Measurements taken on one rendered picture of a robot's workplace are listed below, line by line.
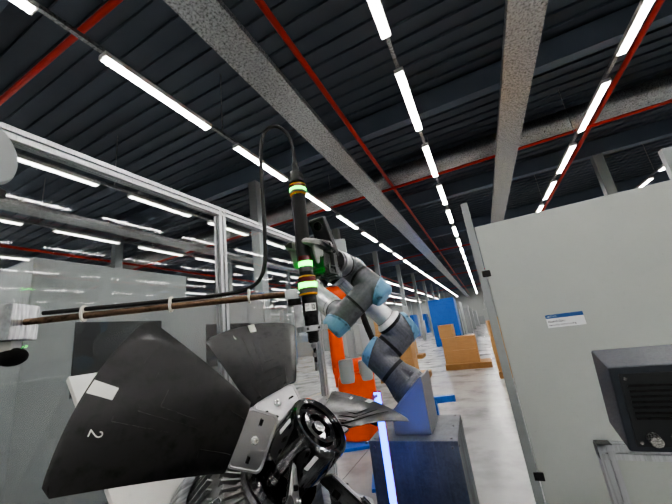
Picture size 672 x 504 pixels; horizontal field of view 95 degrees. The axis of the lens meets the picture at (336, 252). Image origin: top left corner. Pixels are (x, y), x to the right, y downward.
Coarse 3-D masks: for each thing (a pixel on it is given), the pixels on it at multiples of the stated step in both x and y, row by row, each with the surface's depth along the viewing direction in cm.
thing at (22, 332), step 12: (0, 312) 59; (12, 312) 60; (24, 312) 62; (36, 312) 65; (0, 324) 59; (12, 324) 59; (36, 324) 65; (0, 336) 58; (12, 336) 59; (24, 336) 62; (36, 336) 65
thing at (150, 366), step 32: (128, 352) 46; (160, 352) 48; (192, 352) 51; (128, 384) 44; (160, 384) 46; (192, 384) 48; (224, 384) 51; (96, 416) 40; (128, 416) 42; (160, 416) 44; (192, 416) 46; (224, 416) 49; (64, 448) 37; (96, 448) 39; (128, 448) 41; (160, 448) 43; (192, 448) 46; (224, 448) 48; (64, 480) 36; (96, 480) 38; (128, 480) 40; (160, 480) 42
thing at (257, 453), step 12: (252, 408) 53; (252, 420) 52; (264, 420) 54; (276, 420) 55; (252, 432) 52; (264, 432) 53; (240, 444) 50; (264, 444) 53; (240, 456) 50; (252, 456) 51; (264, 456) 52; (240, 468) 50; (252, 468) 51
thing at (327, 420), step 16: (304, 400) 58; (288, 416) 54; (304, 416) 55; (320, 416) 58; (288, 432) 52; (304, 432) 51; (320, 432) 54; (336, 432) 57; (272, 448) 53; (288, 448) 51; (304, 448) 50; (320, 448) 50; (336, 448) 53; (272, 464) 53; (288, 464) 50; (304, 464) 50; (320, 464) 50; (256, 480) 51; (272, 480) 52; (304, 480) 51; (320, 480) 53; (256, 496) 50; (272, 496) 50; (304, 496) 54
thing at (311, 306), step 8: (296, 168) 80; (296, 176) 78; (304, 296) 70; (312, 296) 70; (304, 304) 70; (312, 304) 70; (304, 312) 70; (312, 312) 69; (304, 320) 70; (312, 320) 69; (312, 336) 69
